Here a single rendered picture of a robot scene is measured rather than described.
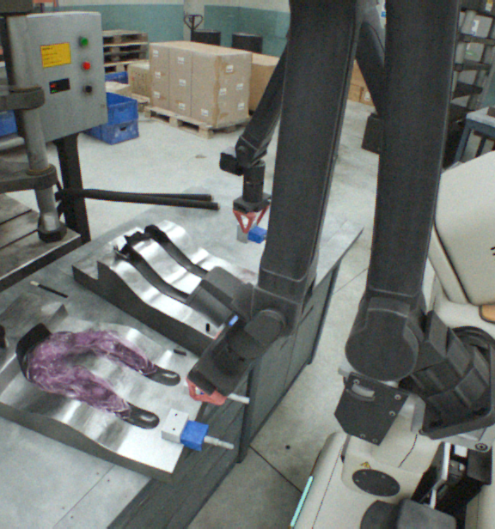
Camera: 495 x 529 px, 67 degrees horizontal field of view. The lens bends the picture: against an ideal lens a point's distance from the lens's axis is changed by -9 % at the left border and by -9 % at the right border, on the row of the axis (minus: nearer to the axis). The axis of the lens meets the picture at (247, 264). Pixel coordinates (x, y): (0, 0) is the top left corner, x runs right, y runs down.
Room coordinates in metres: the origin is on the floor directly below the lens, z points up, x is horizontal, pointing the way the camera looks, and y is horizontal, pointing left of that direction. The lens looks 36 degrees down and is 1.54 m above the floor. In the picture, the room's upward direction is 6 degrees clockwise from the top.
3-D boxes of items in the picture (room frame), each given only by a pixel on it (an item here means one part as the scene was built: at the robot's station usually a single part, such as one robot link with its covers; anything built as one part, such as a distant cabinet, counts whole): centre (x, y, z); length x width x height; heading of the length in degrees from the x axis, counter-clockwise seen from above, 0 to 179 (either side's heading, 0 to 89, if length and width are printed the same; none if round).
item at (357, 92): (7.39, -1.79, 0.42); 0.86 x 0.33 x 0.83; 49
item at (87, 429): (0.49, 0.31, 0.86); 0.50 x 0.26 x 0.11; 78
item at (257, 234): (0.97, -0.03, 0.93); 0.13 x 0.05 x 0.05; 60
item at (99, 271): (0.84, 0.21, 0.87); 0.50 x 0.26 x 0.14; 61
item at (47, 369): (0.49, 0.31, 0.90); 0.26 x 0.18 x 0.08; 78
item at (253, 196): (0.99, 0.00, 1.06); 0.10 x 0.07 x 0.07; 150
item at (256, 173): (0.99, 0.01, 1.12); 0.07 x 0.06 x 0.07; 56
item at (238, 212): (0.98, 0.01, 0.99); 0.07 x 0.07 x 0.09; 60
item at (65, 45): (1.37, 0.72, 0.74); 0.31 x 0.22 x 1.47; 151
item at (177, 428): (0.39, 0.06, 0.86); 0.13 x 0.05 x 0.05; 78
